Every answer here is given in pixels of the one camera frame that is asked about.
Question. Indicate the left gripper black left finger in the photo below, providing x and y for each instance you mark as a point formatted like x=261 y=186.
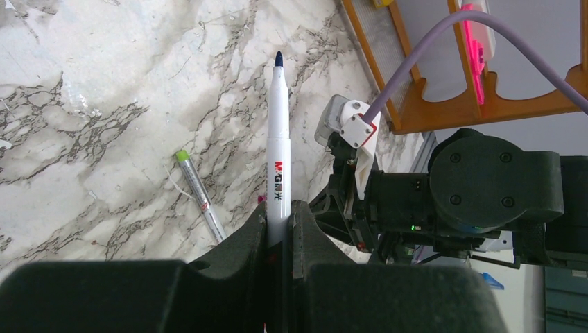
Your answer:
x=218 y=292

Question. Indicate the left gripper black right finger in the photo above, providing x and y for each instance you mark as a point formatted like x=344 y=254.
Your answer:
x=332 y=293

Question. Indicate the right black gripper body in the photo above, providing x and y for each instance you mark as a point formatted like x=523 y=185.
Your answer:
x=338 y=210

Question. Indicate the silver pen green tip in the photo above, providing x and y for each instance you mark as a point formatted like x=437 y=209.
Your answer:
x=278 y=153

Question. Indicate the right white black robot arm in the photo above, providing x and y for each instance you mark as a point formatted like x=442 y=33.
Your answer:
x=476 y=187

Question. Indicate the orange wooden rack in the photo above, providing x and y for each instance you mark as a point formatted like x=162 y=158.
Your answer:
x=438 y=93

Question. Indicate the pink item in rack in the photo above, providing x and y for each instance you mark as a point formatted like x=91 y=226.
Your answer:
x=475 y=54

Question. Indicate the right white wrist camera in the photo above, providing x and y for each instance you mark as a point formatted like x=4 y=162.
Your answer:
x=345 y=118

